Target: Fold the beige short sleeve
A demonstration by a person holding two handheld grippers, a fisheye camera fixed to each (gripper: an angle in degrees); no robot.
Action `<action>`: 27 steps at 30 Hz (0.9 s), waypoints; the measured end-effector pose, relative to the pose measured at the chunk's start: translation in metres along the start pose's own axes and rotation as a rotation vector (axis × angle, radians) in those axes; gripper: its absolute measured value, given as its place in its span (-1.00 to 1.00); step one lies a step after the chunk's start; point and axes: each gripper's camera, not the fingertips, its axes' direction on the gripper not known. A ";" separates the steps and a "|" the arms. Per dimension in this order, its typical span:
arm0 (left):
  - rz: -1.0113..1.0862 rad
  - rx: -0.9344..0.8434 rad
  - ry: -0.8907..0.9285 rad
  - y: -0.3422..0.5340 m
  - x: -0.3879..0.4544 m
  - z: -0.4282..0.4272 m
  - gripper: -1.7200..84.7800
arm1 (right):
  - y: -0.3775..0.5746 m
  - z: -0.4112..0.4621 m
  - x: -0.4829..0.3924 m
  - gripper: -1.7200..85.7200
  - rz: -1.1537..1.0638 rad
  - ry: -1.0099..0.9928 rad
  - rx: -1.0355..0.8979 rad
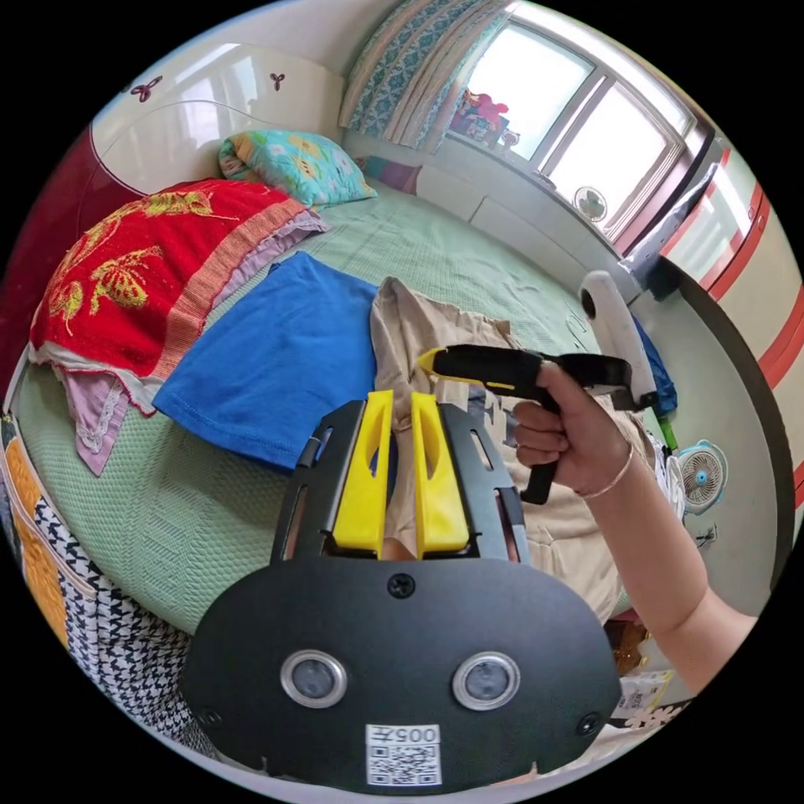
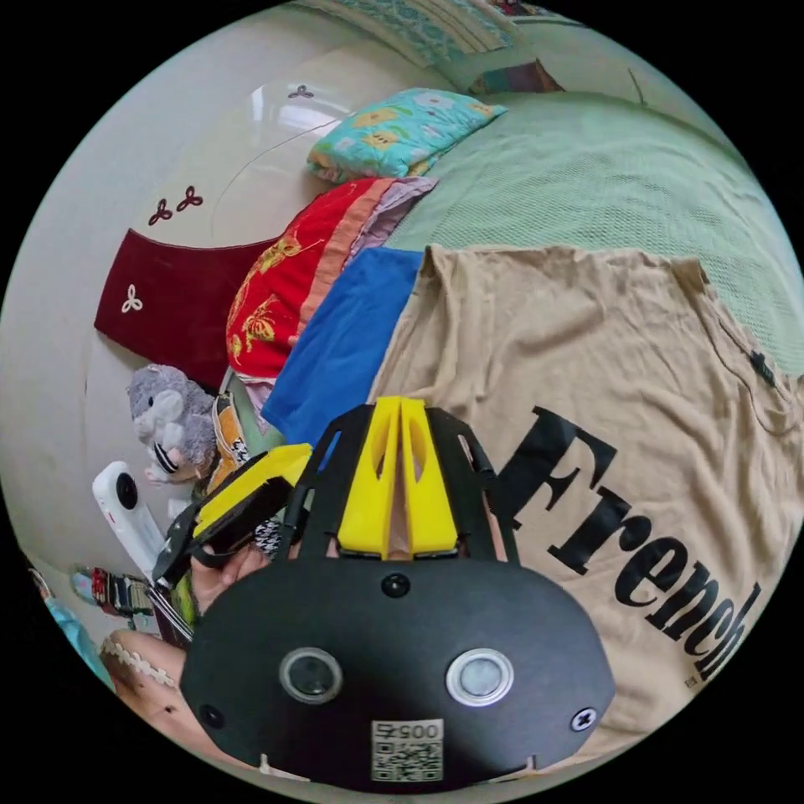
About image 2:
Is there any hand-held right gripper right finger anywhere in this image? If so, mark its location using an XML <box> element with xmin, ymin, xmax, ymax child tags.
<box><xmin>399</xmin><ymin>398</ymin><xmax>463</xmax><ymax>559</ymax></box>

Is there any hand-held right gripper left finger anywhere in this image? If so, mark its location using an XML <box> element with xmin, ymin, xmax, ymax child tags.
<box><xmin>338</xmin><ymin>398</ymin><xmax>400</xmax><ymax>561</ymax></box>

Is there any beige short sleeve shirt with print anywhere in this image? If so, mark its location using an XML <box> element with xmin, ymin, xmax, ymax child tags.
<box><xmin>367</xmin><ymin>243</ymin><xmax>802</xmax><ymax>755</ymax></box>

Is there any person's left hand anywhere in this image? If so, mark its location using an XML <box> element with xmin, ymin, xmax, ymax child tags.
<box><xmin>190</xmin><ymin>544</ymin><xmax>272</xmax><ymax>631</ymax></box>

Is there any grey plush toy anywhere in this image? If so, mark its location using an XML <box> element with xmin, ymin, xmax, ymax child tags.
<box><xmin>125</xmin><ymin>363</ymin><xmax>218</xmax><ymax>485</ymax></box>

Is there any blue garment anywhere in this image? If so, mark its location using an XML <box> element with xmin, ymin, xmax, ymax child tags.
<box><xmin>260</xmin><ymin>248</ymin><xmax>425</xmax><ymax>472</ymax></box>

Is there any red pillow with gold butterflies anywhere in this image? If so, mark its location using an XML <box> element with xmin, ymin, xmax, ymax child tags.
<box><xmin>225</xmin><ymin>178</ymin><xmax>397</xmax><ymax>381</ymax></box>

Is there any person's body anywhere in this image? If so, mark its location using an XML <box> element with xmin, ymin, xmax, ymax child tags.
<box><xmin>24</xmin><ymin>552</ymin><xmax>265</xmax><ymax>777</ymax></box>

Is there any lavender cloth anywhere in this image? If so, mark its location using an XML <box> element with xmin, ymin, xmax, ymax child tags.
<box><xmin>348</xmin><ymin>175</ymin><xmax>440</xmax><ymax>265</ymax></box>

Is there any bed with green mat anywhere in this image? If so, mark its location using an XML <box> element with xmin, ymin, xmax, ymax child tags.
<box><xmin>87</xmin><ymin>44</ymin><xmax>804</xmax><ymax>453</ymax></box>

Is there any teal floral pillow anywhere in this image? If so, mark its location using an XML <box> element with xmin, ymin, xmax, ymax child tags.
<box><xmin>306</xmin><ymin>87</ymin><xmax>508</xmax><ymax>183</ymax></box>

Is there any teal patterned curtain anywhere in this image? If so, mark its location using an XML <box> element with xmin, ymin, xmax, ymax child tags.
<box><xmin>295</xmin><ymin>0</ymin><xmax>526</xmax><ymax>67</ymax></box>

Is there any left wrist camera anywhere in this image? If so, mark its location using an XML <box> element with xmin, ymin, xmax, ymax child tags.
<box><xmin>91</xmin><ymin>461</ymin><xmax>167</xmax><ymax>580</ymax></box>

